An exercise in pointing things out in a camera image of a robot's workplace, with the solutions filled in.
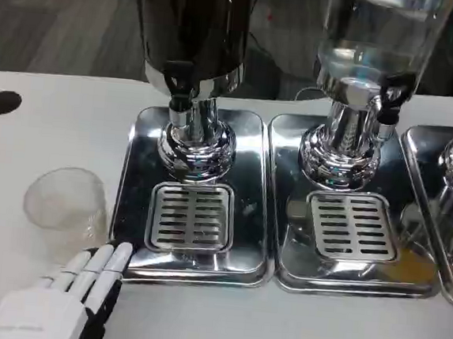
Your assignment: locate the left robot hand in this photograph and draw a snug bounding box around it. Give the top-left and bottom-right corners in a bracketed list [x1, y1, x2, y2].
[0, 231, 134, 339]

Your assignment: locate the clear ribbed glass cup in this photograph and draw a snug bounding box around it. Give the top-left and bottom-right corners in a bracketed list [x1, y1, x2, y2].
[18, 162, 115, 267]

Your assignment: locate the steel slotted tray grid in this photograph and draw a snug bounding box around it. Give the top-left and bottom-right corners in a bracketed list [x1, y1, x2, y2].
[301, 187, 406, 266]
[144, 178, 239, 255]

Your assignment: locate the black round counter hole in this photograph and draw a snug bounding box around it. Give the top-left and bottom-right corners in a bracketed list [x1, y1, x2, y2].
[0, 89, 24, 119]

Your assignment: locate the steel drip tray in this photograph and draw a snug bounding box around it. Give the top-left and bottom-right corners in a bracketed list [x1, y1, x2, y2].
[253, 110, 453, 307]
[105, 99, 289, 296]
[385, 122, 453, 309]

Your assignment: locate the black dispenser tap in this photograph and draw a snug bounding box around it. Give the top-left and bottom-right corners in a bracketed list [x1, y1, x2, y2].
[373, 70, 418, 145]
[159, 58, 199, 130]

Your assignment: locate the dark drink dispenser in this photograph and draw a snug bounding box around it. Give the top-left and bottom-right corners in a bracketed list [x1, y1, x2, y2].
[116, 0, 262, 190]

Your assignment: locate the clear drink dispenser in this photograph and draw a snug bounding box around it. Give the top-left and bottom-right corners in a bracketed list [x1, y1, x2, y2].
[295, 0, 453, 200]

